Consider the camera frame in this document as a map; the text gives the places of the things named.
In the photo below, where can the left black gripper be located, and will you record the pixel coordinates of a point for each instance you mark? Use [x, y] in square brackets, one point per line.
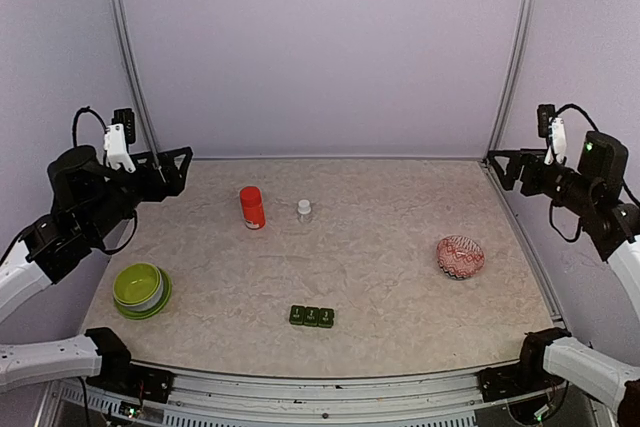
[173, 183]

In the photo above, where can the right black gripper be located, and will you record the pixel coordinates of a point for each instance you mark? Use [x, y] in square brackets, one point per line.
[534, 159]

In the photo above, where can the red pill bottle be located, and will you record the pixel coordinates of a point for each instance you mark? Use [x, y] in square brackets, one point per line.
[252, 207]

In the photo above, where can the green weekly pill organizer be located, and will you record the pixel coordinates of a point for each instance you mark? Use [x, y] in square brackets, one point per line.
[311, 316]

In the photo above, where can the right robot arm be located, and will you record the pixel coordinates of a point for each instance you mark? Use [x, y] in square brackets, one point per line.
[592, 193]

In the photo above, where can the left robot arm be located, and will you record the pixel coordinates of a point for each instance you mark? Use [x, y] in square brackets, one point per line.
[90, 201]

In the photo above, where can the red patterned oval tin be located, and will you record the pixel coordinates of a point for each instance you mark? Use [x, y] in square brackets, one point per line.
[459, 257]

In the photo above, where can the green bowl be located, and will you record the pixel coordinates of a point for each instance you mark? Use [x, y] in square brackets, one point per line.
[136, 284]

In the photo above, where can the small clear white-capped bottle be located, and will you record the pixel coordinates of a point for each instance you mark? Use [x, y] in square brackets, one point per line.
[304, 211]

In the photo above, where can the green plate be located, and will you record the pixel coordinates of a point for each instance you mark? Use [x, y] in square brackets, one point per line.
[150, 307]

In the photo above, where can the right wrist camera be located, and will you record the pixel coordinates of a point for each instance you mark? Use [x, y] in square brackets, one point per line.
[551, 129]

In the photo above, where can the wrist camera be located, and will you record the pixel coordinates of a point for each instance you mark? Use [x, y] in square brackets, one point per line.
[551, 129]
[119, 135]

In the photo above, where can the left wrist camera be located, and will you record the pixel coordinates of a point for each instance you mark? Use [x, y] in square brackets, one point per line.
[119, 135]

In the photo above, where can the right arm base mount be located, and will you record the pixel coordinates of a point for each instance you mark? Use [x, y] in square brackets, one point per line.
[513, 380]

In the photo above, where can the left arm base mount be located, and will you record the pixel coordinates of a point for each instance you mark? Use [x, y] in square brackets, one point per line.
[136, 381]

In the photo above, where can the right aluminium frame post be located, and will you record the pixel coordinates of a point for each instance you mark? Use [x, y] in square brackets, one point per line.
[517, 54]

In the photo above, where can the aluminium frame post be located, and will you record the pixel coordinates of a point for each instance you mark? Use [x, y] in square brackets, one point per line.
[133, 79]
[517, 54]

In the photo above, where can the front aluminium rail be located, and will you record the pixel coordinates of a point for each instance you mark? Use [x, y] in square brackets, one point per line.
[197, 398]

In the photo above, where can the left aluminium frame post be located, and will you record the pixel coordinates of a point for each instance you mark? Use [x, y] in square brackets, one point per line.
[133, 79]

